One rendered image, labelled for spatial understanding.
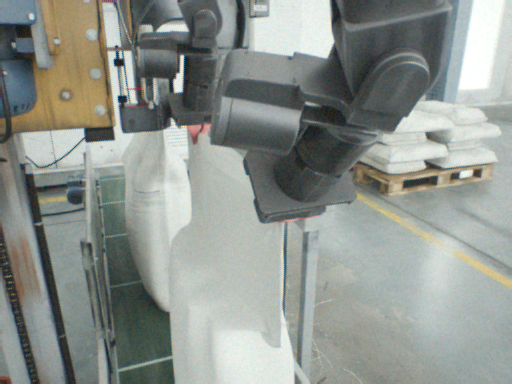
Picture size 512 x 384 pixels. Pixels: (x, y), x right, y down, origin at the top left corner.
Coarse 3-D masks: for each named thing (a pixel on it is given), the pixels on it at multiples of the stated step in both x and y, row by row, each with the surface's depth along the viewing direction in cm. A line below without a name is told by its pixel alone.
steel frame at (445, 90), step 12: (456, 0) 547; (468, 0) 535; (456, 12) 550; (468, 12) 542; (456, 24) 541; (456, 36) 548; (456, 48) 555; (456, 60) 561; (444, 72) 582; (456, 72) 569; (444, 84) 585; (456, 84) 575; (432, 96) 608; (444, 96) 575
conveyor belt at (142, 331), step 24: (120, 192) 234; (120, 216) 203; (120, 240) 178; (120, 264) 159; (120, 288) 144; (144, 288) 144; (120, 312) 131; (144, 312) 131; (168, 312) 131; (120, 336) 120; (144, 336) 121; (168, 336) 121; (120, 360) 111; (144, 360) 111; (168, 360) 112
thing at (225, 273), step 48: (192, 144) 85; (192, 192) 91; (240, 192) 56; (192, 240) 82; (240, 240) 59; (192, 288) 68; (240, 288) 62; (192, 336) 62; (240, 336) 59; (288, 336) 63
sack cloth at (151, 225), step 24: (144, 144) 127; (168, 144) 115; (144, 168) 117; (168, 168) 115; (144, 192) 119; (168, 192) 120; (144, 216) 122; (168, 216) 123; (144, 240) 125; (168, 240) 126; (144, 264) 129; (168, 288) 131
